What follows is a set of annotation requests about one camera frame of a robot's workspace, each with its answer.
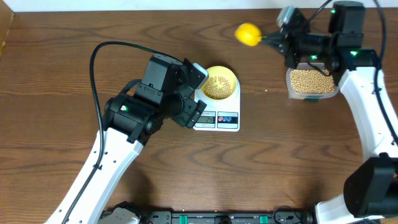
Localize yellow measuring scoop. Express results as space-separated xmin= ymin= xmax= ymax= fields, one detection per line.
xmin=234 ymin=22 xmax=267 ymax=47

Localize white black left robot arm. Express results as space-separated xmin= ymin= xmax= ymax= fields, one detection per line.
xmin=47 ymin=54 xmax=209 ymax=223

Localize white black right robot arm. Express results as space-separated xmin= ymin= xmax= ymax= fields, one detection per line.
xmin=261 ymin=1 xmax=397 ymax=223

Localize soybeans in yellow bowl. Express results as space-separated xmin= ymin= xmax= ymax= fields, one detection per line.
xmin=202 ymin=76 xmax=234 ymax=100

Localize yellow plastic bowl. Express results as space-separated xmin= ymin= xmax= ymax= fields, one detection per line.
xmin=207 ymin=66 xmax=238 ymax=99

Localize white digital kitchen scale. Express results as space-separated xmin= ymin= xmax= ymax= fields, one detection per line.
xmin=193 ymin=81 xmax=241 ymax=132

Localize clear plastic container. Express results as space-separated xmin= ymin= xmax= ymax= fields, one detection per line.
xmin=286 ymin=63 xmax=339 ymax=100

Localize soybeans pile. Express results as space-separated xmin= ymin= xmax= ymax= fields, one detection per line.
xmin=290 ymin=70 xmax=336 ymax=94

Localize green tape strip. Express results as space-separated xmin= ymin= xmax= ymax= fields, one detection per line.
xmin=304 ymin=98 xmax=319 ymax=103

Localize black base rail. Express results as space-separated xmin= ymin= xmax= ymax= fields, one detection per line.
xmin=99 ymin=202 xmax=317 ymax=224

